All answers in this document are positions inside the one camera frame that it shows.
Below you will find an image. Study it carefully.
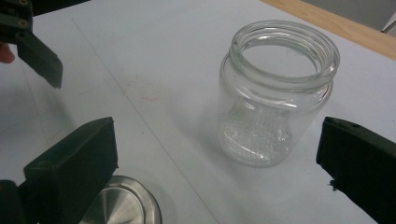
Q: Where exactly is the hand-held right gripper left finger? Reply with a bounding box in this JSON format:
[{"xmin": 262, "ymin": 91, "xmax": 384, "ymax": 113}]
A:
[{"xmin": 23, "ymin": 116, "xmax": 120, "ymax": 224}]

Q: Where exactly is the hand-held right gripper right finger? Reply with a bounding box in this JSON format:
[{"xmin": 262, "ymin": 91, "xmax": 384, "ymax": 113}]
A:
[{"xmin": 315, "ymin": 116, "xmax": 396, "ymax": 224}]

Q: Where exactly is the silver metal jar lid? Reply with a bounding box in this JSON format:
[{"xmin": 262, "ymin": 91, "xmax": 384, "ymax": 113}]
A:
[{"xmin": 78, "ymin": 175, "xmax": 163, "ymax": 224}]

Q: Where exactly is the clear glass jar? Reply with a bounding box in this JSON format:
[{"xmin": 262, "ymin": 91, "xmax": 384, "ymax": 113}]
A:
[{"xmin": 217, "ymin": 20, "xmax": 341, "ymax": 169}]

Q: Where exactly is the wooden table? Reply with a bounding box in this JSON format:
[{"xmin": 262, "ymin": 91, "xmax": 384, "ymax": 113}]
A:
[{"xmin": 260, "ymin": 0, "xmax": 396, "ymax": 62}]

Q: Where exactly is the white desk frame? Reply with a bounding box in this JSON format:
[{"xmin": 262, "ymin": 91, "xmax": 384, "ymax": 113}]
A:
[{"xmin": 380, "ymin": 18, "xmax": 396, "ymax": 35}]

